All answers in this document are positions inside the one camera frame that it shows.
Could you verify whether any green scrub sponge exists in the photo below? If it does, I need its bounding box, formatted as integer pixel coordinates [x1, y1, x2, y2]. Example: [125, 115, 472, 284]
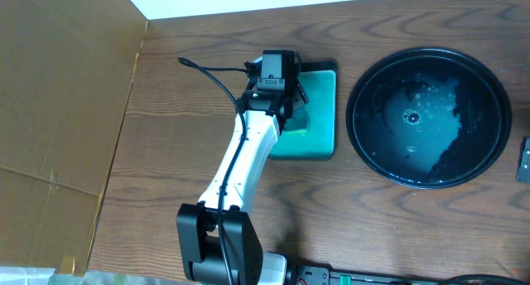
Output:
[283, 108, 309, 133]

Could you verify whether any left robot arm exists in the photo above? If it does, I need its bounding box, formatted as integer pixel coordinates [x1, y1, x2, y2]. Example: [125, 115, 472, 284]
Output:
[176, 50, 309, 284]

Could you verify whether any black rectangular soap tray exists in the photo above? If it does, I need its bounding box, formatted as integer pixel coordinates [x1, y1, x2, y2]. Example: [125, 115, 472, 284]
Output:
[269, 60, 338, 160]

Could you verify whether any black round tray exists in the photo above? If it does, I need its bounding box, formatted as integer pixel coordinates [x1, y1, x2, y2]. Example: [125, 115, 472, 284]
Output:
[345, 46, 513, 190]

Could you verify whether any cardboard panel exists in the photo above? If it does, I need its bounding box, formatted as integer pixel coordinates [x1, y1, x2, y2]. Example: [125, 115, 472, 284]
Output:
[1, 0, 147, 275]

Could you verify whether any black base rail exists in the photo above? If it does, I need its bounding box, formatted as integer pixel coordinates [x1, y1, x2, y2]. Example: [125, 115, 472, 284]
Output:
[283, 265, 529, 285]

